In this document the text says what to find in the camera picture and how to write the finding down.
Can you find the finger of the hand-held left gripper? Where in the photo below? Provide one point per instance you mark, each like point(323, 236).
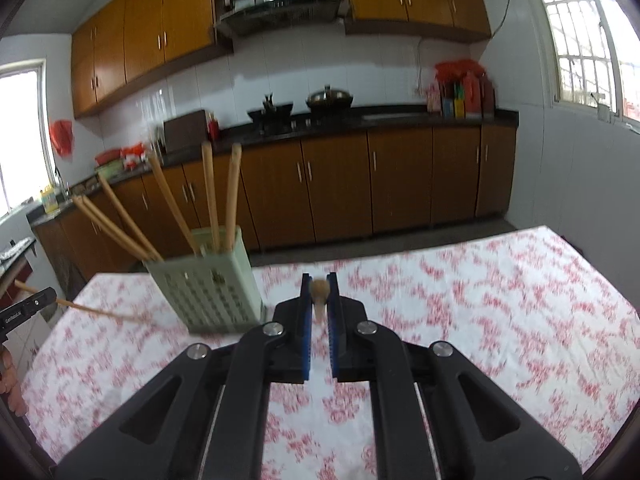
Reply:
point(25, 310)

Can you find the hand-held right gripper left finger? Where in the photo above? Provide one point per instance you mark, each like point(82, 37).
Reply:
point(306, 340)

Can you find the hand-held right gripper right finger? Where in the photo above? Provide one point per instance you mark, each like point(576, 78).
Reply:
point(334, 340)

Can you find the green perforated utensil holder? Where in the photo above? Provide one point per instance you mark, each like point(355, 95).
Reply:
point(220, 290)

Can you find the person's left hand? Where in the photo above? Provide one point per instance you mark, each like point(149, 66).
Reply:
point(10, 385)

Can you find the yellow bottle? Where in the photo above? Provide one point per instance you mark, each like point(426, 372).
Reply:
point(50, 200)

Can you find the metal faucet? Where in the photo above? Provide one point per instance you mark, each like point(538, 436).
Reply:
point(61, 182)

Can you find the red floral tablecloth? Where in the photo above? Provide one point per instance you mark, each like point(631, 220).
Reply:
point(475, 310)

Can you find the wooden lower kitchen cabinets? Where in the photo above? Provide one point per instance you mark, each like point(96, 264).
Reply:
point(340, 185)

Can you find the small window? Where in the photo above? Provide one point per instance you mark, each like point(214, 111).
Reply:
point(20, 135)

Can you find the red plastic container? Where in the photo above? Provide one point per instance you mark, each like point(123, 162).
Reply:
point(108, 156)

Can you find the red hanging ornament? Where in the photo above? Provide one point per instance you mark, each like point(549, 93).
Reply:
point(61, 137)

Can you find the red white packet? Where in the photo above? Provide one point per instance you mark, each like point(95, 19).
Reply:
point(135, 156)

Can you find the black gas stove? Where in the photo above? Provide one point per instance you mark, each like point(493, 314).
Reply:
point(310, 124)

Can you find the black kitchen countertop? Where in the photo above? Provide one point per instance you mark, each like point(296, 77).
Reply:
point(390, 119)

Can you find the red bottle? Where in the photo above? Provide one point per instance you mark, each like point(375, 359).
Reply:
point(213, 130)

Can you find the black wok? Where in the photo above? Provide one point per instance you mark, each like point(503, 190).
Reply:
point(270, 110)

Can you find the brown wooden box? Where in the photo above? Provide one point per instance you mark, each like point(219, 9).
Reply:
point(185, 132)

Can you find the dark pan with lid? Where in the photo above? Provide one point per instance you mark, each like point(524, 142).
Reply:
point(330, 100)

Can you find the pink carton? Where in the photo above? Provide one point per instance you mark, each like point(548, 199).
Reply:
point(434, 100)

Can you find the red plastic bag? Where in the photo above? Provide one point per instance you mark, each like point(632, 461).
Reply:
point(455, 67)

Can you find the large barred window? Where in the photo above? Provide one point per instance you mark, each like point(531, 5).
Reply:
point(580, 35)

